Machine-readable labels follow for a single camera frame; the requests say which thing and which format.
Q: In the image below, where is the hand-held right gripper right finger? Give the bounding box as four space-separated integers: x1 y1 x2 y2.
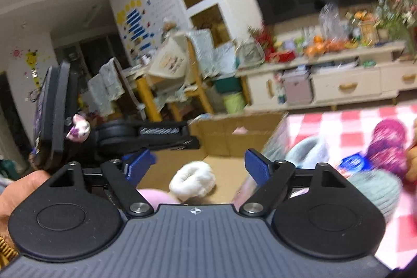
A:
239 149 351 218

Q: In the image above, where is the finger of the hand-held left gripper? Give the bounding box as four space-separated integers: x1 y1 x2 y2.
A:
135 122 191 137
140 135 200 151

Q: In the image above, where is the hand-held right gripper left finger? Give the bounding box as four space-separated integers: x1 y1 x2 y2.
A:
49 149 158 217

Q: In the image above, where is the cardboard box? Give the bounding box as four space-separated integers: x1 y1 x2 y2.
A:
138 112 290 205

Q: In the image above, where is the teal sock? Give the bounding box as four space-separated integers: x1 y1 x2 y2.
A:
347 169 403 224

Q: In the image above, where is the person's left hand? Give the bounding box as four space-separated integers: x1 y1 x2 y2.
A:
0 171 55 233

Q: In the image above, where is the white pink plush charm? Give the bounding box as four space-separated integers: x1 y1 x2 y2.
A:
65 113 91 144

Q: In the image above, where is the dark chair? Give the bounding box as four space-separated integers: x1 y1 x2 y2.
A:
87 57 148 123

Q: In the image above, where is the wooden chair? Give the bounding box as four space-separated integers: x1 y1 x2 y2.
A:
135 32 216 123

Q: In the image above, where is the light green trash can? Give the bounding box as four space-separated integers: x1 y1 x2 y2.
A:
223 92 247 115

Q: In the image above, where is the beige printed tote bag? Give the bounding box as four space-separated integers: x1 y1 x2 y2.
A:
148 35 190 84

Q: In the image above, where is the dark green bin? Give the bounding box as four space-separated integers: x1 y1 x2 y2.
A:
213 76 244 95

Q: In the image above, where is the red white checkered tablecloth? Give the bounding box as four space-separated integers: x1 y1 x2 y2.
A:
235 104 417 269

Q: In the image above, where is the pink storage box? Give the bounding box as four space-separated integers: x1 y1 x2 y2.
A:
282 70 314 105

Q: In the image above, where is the white lace chair cover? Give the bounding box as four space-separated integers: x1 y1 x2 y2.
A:
187 29 216 79

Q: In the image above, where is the blue printed packet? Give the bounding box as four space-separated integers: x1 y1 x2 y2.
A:
336 152 372 180

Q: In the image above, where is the flat red box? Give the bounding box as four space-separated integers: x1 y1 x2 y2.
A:
266 50 298 63

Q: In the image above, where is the glass electric kettle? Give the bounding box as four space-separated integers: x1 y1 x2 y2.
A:
235 39 266 67

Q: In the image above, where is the cream television cabinet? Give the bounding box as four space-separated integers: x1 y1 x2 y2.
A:
236 40 417 111

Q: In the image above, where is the red berry branch decoration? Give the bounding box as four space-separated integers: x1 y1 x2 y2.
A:
247 25 276 61

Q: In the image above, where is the magenta purple yarn ball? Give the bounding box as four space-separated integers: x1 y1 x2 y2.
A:
366 118 410 181

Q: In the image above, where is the pile of oranges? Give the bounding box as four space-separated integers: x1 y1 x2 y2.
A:
304 36 346 58

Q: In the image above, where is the clear plastic bag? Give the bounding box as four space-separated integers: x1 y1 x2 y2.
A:
317 3 343 38

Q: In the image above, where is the pink flower bouquet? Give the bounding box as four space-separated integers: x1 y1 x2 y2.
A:
375 0 417 49

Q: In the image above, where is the giraffe wall sticker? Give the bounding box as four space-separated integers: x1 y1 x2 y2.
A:
24 48 42 94

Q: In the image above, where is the wall poster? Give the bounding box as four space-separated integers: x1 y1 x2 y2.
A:
115 0 183 58

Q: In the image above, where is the small picture frame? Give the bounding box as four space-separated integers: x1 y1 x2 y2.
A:
358 21 379 45

